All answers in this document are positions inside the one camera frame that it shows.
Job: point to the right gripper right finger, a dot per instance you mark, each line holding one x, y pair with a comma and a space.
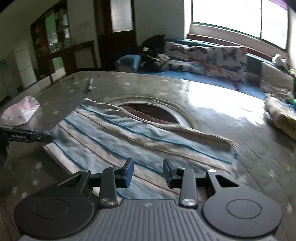
184, 179

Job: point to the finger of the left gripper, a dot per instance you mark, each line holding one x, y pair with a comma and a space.
12, 134

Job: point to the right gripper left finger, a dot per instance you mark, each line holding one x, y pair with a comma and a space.
113, 178

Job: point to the blue striped fuzzy sweater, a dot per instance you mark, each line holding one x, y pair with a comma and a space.
95, 136

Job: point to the crumpled clothes pile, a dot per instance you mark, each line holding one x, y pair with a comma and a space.
154, 62

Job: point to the pink white plastic bag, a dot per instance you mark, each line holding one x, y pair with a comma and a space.
20, 113

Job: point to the round black induction cooktop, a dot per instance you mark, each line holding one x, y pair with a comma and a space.
150, 113

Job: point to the grey quilted table cover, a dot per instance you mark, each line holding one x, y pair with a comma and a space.
266, 155

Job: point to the pen on table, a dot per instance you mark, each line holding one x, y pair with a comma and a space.
90, 84

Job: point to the dark wooden cabinet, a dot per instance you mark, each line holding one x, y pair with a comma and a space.
55, 46

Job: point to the small butterfly print cushion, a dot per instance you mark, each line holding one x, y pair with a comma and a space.
182, 66

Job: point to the blue sofa bench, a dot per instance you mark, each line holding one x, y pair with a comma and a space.
133, 63

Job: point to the folded floral blanket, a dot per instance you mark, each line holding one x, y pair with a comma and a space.
282, 116

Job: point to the long butterfly print pillow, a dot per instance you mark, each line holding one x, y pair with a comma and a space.
186, 53

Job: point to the large butterfly print pillow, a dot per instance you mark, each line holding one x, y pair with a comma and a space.
227, 62

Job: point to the grey plain pillow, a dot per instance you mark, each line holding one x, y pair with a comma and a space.
276, 82

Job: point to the black bag on sofa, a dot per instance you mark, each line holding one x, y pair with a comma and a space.
155, 43

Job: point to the white plush toy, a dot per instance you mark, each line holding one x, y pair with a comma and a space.
279, 61

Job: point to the dark wooden door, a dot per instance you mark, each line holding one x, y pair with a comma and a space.
116, 31

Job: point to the window with green frame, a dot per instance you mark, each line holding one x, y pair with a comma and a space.
264, 20

